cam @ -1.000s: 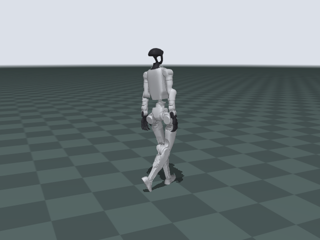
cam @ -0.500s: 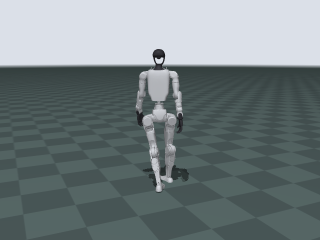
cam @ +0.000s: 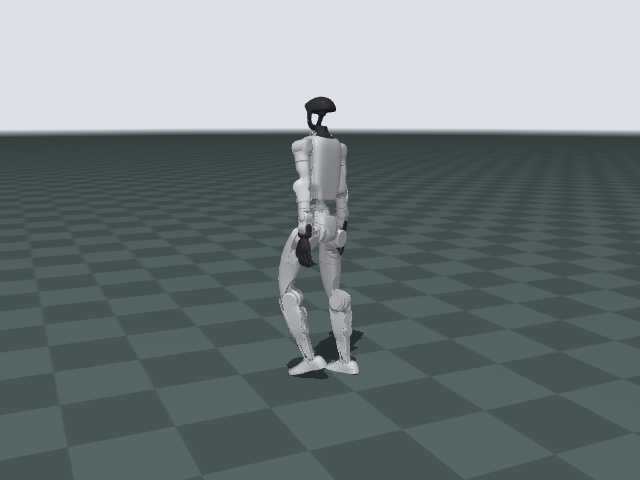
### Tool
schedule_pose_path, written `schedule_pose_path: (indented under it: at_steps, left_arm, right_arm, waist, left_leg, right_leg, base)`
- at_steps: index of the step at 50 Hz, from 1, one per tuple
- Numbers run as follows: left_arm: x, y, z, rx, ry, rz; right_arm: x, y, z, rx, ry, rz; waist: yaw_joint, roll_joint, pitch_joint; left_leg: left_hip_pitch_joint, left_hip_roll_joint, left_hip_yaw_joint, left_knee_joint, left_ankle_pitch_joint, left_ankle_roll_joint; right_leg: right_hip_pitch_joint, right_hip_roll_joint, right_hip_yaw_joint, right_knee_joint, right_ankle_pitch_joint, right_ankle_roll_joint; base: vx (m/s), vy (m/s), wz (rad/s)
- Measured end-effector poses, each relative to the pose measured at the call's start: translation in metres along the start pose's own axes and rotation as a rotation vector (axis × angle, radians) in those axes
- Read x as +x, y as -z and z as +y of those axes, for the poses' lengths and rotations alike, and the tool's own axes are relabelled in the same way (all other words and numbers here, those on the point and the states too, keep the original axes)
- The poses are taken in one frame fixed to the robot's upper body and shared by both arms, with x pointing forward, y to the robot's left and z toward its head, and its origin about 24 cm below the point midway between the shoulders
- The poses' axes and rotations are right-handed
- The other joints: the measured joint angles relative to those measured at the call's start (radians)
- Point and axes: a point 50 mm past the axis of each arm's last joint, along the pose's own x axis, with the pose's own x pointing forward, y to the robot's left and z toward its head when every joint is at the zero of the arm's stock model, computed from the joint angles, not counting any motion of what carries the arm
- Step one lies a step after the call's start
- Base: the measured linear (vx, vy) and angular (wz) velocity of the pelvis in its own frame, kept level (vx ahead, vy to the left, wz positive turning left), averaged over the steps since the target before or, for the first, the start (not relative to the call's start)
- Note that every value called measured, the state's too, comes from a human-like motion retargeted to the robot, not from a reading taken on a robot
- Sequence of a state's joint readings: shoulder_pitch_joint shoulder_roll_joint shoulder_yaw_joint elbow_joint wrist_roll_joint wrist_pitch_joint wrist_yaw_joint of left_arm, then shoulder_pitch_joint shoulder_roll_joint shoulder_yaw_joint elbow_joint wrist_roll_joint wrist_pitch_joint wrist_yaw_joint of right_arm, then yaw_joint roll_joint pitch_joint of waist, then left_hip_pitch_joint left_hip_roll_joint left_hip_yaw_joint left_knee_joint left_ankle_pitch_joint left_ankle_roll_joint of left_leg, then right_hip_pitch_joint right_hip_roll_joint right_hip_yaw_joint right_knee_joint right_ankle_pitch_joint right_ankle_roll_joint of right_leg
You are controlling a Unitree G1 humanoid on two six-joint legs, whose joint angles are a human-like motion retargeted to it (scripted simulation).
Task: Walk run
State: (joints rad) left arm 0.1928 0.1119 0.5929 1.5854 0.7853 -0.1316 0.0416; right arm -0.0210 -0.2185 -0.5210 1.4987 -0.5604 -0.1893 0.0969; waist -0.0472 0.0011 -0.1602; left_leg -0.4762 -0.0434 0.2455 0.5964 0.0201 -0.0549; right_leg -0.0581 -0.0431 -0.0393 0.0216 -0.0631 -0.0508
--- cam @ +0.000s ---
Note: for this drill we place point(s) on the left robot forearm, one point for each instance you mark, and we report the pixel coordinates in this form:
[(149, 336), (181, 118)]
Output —
[(304, 205)]

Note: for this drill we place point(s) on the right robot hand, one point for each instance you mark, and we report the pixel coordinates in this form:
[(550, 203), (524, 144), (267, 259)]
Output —
[(344, 228)]

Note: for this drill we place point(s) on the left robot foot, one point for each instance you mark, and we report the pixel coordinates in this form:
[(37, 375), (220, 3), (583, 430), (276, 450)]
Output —
[(317, 364)]

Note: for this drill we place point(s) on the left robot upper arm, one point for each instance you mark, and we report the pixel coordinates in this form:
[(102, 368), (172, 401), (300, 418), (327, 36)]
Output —
[(301, 150)]

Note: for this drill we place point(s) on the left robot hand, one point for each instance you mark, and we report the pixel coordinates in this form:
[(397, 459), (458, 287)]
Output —
[(303, 248)]

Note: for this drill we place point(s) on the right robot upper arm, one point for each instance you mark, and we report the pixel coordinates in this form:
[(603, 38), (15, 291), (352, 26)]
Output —
[(343, 187)]

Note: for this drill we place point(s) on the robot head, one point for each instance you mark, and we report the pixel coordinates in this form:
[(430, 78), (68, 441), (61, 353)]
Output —
[(320, 106)]

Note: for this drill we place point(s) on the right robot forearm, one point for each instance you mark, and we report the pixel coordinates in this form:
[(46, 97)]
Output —
[(342, 208)]

